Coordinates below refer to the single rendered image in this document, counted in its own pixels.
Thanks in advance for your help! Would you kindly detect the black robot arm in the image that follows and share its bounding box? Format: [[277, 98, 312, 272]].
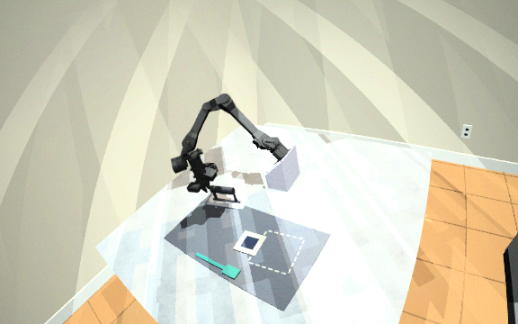
[[170, 94, 291, 182]]

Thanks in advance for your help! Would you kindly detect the turquoise flat bar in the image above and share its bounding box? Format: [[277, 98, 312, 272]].
[[195, 252, 241, 279]]

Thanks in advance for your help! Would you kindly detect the peach square tile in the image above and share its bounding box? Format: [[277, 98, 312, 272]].
[[234, 231, 267, 256]]

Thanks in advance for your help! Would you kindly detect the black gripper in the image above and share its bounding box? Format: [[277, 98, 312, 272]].
[[186, 163, 216, 194]]

